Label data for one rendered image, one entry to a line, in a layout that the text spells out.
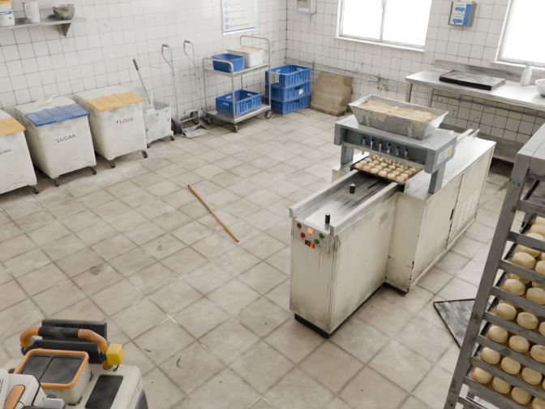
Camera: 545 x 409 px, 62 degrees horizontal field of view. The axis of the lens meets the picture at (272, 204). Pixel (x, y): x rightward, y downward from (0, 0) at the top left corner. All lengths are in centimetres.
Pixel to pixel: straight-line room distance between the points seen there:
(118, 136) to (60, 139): 64
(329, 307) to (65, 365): 159
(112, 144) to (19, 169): 99
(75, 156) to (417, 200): 360
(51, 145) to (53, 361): 347
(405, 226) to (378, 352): 83
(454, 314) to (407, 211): 82
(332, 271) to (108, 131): 340
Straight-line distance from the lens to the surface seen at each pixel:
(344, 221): 255
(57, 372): 188
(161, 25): 628
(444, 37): 631
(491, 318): 144
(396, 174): 310
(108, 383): 191
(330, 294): 281
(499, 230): 126
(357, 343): 310
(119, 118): 537
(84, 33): 580
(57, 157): 520
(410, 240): 318
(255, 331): 313
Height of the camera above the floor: 223
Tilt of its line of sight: 30 degrees down
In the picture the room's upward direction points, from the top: straight up
